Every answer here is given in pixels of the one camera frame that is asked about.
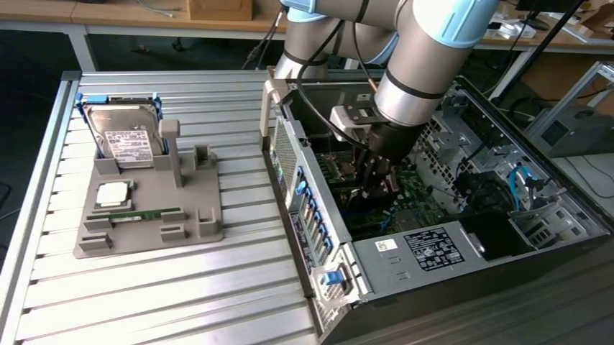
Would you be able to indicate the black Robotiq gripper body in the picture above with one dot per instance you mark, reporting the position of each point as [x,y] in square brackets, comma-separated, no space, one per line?
[392,143]

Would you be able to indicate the expansion card with bracket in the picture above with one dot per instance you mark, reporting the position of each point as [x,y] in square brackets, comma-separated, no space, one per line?
[356,199]

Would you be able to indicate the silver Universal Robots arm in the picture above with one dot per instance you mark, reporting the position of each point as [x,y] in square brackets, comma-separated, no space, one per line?
[416,72]

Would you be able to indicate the CPU socket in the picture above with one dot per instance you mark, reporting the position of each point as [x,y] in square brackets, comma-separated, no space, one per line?
[343,167]

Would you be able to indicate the metal disk bay cage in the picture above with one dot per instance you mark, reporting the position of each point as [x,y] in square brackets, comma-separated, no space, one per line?
[451,143]

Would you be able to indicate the green motherboard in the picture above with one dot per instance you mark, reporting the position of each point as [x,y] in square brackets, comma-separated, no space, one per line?
[422,201]

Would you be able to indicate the grey power supply unit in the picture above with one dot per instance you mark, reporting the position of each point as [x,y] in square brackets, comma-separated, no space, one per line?
[383,266]

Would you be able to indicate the blue case latch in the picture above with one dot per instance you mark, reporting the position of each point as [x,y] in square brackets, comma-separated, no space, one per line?
[332,279]

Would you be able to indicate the black fan shroud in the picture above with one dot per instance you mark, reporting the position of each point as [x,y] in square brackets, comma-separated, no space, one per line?
[494,237]

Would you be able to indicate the grey computer tower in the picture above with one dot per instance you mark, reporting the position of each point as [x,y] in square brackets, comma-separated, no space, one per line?
[575,133]

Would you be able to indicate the black open PC case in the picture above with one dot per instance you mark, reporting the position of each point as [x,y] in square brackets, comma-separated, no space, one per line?
[479,287]

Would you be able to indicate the white flat device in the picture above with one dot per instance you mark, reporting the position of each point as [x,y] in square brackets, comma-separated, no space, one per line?
[510,33]

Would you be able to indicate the black slanted pole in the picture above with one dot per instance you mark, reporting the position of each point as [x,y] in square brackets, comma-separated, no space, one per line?
[547,36]

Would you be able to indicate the black monitor with stand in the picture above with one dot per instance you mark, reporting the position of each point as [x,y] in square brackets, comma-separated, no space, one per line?
[534,23]

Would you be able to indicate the grey parts rack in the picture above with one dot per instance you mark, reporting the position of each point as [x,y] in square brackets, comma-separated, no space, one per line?
[158,201]

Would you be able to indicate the cluttered wooden desk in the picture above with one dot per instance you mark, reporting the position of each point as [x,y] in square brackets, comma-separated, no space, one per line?
[570,43]

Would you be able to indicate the green RAM stick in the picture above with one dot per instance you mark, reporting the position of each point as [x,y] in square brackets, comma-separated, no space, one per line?
[139,215]

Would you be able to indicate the hard disk drive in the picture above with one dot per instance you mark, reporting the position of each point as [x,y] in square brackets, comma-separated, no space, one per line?
[124,129]

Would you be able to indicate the silver CPU chip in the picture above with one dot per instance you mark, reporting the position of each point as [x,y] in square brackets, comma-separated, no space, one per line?
[112,194]

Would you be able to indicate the brown cardboard box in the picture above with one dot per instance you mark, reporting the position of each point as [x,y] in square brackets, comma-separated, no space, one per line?
[599,21]

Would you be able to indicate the long wooden desk grey legs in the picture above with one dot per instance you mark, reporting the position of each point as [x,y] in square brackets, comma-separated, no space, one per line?
[48,14]

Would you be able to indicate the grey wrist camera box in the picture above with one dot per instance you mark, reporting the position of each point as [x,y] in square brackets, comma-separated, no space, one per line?
[352,118]

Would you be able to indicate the grey case stop bracket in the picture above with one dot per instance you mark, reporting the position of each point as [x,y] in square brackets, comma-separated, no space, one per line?
[264,108]

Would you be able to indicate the aluminium profile frame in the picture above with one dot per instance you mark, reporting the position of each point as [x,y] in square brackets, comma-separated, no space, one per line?
[594,72]

